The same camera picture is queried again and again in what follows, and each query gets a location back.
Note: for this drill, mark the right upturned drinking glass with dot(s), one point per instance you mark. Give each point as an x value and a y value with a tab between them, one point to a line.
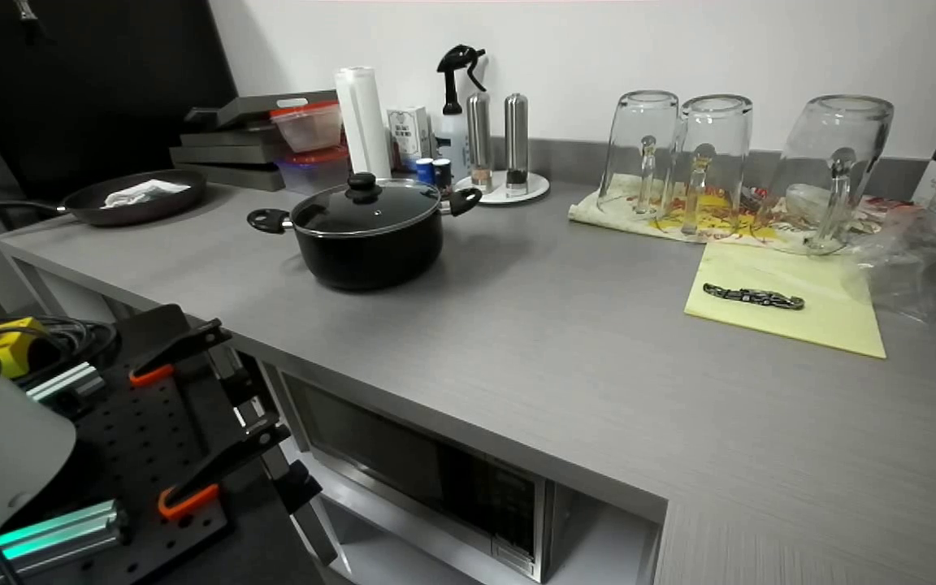
828	159

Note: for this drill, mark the small blue can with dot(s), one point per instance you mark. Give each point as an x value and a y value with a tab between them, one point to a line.
435	173

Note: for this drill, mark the grey lamp shade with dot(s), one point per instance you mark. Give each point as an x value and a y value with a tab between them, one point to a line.
33	448

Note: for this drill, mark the stacked food storage containers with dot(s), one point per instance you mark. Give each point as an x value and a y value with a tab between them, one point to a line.
267	140

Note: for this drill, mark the upper black orange clamp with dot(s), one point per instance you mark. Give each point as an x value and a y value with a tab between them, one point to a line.
163	362

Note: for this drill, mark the white round grinder tray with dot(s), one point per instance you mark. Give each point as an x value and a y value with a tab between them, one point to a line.
515	193

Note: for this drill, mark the built-in microwave oven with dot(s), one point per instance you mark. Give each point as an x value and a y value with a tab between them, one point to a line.
485	519

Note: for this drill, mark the small white box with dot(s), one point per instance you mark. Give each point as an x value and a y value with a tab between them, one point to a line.
410	134

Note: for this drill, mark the glass lid with black knob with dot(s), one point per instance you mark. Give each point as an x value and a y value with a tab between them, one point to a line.
362	209

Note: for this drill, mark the right steel grinder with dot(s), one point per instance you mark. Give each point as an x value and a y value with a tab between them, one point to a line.
515	137

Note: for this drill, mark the black orange clamp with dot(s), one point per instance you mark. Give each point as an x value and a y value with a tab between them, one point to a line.
202	485
163	362

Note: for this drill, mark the middle upturned drinking glass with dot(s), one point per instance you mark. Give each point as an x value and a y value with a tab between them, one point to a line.
717	140

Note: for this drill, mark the steel grinder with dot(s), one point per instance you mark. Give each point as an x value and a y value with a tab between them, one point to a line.
480	140
515	137

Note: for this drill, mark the black frying pan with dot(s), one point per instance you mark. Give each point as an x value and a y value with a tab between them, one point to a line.
133	200

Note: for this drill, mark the floral patterned dish towel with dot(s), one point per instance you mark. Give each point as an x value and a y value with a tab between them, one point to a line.
789	226

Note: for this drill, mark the white paper towel roll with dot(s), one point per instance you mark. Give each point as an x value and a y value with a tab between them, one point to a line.
362	117

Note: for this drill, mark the spray bottle with black trigger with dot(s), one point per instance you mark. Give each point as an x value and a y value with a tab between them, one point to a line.
460	85

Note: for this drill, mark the left steel grinder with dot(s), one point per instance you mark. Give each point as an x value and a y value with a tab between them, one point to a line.
480	140

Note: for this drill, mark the upturned drinking glass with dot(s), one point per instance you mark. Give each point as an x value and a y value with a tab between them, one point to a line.
717	140
828	159
643	149

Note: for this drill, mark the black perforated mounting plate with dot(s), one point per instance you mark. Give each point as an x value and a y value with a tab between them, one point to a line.
137	443

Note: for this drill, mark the clear plastic bag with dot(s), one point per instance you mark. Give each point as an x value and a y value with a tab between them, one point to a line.
894	245

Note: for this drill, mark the lower black orange clamp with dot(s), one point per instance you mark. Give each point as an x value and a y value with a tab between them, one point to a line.
202	485

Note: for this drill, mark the black cooking pot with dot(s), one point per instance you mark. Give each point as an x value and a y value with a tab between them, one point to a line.
362	264

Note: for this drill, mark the left upturned drinking glass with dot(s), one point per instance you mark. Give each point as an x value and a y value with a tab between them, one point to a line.
643	149

